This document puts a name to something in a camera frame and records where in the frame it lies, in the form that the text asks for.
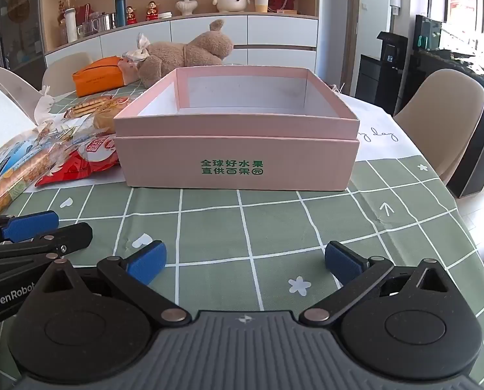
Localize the beige plaid bow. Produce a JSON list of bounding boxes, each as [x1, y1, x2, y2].
[[122, 33, 152, 64]]

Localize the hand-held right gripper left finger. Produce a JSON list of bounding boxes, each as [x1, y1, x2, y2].
[[33, 240, 192, 328]]

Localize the red sandwich biscuit packet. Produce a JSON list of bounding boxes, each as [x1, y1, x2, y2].
[[63, 97, 131, 121]]

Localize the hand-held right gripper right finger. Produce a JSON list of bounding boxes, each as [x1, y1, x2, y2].
[[299, 240, 456, 328]]

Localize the large red snack packet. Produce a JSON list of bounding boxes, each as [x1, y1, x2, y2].
[[35, 135, 121, 188]]

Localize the steel kettle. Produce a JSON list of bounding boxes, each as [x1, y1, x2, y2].
[[92, 12, 117, 33]]

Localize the black water dispenser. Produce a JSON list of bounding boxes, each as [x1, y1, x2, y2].
[[358, 32, 409, 116]]

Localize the green checked tablecloth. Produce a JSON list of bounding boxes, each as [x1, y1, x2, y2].
[[0, 63, 484, 390]]

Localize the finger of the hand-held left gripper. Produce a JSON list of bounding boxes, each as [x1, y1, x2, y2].
[[0, 210, 60, 247], [0, 223, 93, 267]]

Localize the pink cardboard box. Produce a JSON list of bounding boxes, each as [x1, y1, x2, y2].
[[113, 67, 361, 192]]

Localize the white bottle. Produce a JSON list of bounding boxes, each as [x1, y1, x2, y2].
[[64, 8, 79, 44]]

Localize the beige chair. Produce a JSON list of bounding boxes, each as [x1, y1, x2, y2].
[[393, 68, 484, 185], [42, 52, 94, 98]]

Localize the glass mugs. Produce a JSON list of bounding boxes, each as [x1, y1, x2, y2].
[[77, 18, 100, 37]]

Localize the round bun packet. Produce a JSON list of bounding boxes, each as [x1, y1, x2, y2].
[[92, 108, 123, 135]]

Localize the white printed tote bag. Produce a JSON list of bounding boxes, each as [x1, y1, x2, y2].
[[0, 74, 37, 163]]

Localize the pale grey chair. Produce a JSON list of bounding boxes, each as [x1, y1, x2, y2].
[[0, 65, 42, 106]]

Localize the brown teddy bear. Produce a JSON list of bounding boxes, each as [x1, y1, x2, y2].
[[138, 19, 235, 88]]

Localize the orange tissue box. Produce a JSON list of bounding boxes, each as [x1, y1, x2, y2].
[[71, 57, 125, 98]]

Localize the glass fish tank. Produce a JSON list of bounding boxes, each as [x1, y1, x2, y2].
[[413, 0, 484, 55]]

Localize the blue snack bag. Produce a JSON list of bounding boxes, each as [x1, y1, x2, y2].
[[0, 138, 76, 217]]

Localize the white wooden wall cabinet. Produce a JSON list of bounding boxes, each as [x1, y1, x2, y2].
[[41, 0, 320, 86]]

